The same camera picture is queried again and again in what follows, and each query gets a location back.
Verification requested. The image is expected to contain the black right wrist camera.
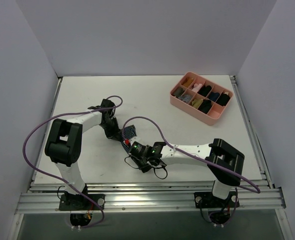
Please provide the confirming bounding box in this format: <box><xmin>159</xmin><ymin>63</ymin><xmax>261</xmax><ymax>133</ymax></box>
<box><xmin>128</xmin><ymin>141</ymin><xmax>147</xmax><ymax>158</ymax></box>

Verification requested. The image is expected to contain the mustard yellow rolled garment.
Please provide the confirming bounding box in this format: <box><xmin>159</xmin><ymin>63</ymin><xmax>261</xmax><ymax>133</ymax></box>
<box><xmin>182</xmin><ymin>77</ymin><xmax>194</xmax><ymax>88</ymax></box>

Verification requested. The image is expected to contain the black rolled garment with tag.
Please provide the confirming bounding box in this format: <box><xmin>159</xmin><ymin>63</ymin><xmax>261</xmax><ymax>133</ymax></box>
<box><xmin>216</xmin><ymin>92</ymin><xmax>231</xmax><ymax>107</ymax></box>

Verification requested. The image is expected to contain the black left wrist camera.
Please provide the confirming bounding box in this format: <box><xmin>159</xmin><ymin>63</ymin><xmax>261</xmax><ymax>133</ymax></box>
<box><xmin>87</xmin><ymin>98</ymin><xmax>116</xmax><ymax>111</ymax></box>

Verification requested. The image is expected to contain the black rolled garment front row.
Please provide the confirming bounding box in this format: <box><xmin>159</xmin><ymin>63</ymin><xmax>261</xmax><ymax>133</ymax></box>
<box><xmin>198</xmin><ymin>99</ymin><xmax>212</xmax><ymax>114</ymax></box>

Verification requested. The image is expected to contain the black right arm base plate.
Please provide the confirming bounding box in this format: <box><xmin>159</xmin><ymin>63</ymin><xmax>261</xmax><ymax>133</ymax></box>
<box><xmin>193</xmin><ymin>191</ymin><xmax>240</xmax><ymax>209</ymax></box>

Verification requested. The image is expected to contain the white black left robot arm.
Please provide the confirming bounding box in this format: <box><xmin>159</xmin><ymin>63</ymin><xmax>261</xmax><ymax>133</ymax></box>
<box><xmin>44</xmin><ymin>109</ymin><xmax>122</xmax><ymax>210</ymax></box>

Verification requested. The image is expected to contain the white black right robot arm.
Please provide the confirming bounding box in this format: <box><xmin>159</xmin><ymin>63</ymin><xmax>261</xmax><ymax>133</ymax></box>
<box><xmin>128</xmin><ymin>136</ymin><xmax>245</xmax><ymax>207</ymax></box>

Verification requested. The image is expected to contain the navy white striped underwear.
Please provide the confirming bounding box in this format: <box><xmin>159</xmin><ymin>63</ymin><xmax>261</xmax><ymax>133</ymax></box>
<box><xmin>121</xmin><ymin>125</ymin><xmax>137</xmax><ymax>154</ymax></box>

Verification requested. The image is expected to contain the grey patterned rolled garment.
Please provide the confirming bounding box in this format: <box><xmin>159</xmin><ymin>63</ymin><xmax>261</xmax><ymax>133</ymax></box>
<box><xmin>178</xmin><ymin>93</ymin><xmax>193</xmax><ymax>104</ymax></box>

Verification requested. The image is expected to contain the dark blue rolled garment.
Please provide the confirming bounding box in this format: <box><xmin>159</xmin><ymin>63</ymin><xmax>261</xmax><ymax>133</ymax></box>
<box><xmin>208</xmin><ymin>92</ymin><xmax>221</xmax><ymax>102</ymax></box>

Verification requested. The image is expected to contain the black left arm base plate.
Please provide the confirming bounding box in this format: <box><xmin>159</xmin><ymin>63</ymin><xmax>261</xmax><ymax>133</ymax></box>
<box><xmin>58</xmin><ymin>191</ymin><xmax>106</xmax><ymax>211</ymax></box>

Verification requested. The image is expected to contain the pink divided organizer tray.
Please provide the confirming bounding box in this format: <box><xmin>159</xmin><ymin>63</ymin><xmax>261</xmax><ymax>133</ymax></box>
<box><xmin>169</xmin><ymin>72</ymin><xmax>234</xmax><ymax>126</ymax></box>

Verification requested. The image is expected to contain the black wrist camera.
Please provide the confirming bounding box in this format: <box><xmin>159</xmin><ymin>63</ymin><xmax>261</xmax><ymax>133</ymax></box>
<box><xmin>87</xmin><ymin>98</ymin><xmax>116</xmax><ymax>111</ymax></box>
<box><xmin>128</xmin><ymin>141</ymin><xmax>147</xmax><ymax>158</ymax></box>

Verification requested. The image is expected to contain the dark grey rolled garment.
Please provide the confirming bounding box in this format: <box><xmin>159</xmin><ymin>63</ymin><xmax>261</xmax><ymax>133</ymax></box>
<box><xmin>172</xmin><ymin>87</ymin><xmax>185</xmax><ymax>98</ymax></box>

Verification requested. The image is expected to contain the pink white rolled garment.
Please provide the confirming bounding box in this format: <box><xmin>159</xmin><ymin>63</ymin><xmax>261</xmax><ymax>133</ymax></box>
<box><xmin>191</xmin><ymin>83</ymin><xmax>203</xmax><ymax>93</ymax></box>

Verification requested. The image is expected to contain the olive green rolled garment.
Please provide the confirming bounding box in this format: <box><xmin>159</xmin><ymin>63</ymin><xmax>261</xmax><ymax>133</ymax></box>
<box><xmin>191</xmin><ymin>98</ymin><xmax>204</xmax><ymax>109</ymax></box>

